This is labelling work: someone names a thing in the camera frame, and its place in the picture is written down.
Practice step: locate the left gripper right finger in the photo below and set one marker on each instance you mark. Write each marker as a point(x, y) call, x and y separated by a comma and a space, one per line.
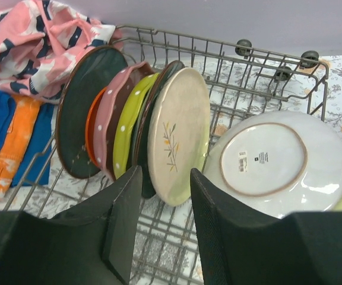
point(240, 245)

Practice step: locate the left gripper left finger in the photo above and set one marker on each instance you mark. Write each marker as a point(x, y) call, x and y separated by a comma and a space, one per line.
point(89, 243)

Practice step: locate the red teal flower plate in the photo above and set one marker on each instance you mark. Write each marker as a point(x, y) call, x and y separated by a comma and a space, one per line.
point(278, 163)

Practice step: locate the orange plate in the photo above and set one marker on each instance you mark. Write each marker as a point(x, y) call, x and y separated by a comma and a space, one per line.
point(89, 125)

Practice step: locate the dark blue plate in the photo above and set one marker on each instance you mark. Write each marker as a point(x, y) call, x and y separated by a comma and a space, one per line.
point(92, 73)
point(138, 154)

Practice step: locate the olive polka dot plate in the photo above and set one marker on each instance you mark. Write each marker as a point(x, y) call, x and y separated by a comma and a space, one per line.
point(127, 120)

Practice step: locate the pink polka dot plate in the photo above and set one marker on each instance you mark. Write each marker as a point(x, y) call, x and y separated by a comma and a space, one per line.
point(109, 110)

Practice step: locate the floral tablecloth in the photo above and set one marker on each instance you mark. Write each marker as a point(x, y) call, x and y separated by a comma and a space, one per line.
point(337, 89)

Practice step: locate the orange blue cloth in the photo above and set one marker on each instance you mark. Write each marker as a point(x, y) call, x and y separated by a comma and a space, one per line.
point(28, 134)

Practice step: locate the pink patterned cloth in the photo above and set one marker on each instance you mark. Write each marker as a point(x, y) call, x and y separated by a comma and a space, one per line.
point(40, 44)

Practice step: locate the grey wire dish rack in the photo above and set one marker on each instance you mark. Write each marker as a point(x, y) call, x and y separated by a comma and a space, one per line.
point(160, 47)

